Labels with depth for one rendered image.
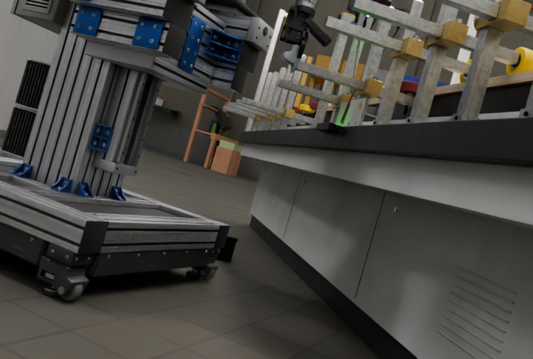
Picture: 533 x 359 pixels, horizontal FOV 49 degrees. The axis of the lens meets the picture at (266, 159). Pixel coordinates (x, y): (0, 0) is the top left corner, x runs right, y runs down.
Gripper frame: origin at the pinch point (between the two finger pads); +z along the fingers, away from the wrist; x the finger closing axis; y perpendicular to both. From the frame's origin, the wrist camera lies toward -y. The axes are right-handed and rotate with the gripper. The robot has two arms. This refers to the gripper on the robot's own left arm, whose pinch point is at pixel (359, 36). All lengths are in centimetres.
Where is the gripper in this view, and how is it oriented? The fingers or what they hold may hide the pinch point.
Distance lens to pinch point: 205.8
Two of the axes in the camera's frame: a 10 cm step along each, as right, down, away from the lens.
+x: -8.3, -2.4, -5.1
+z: -2.8, 9.6, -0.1
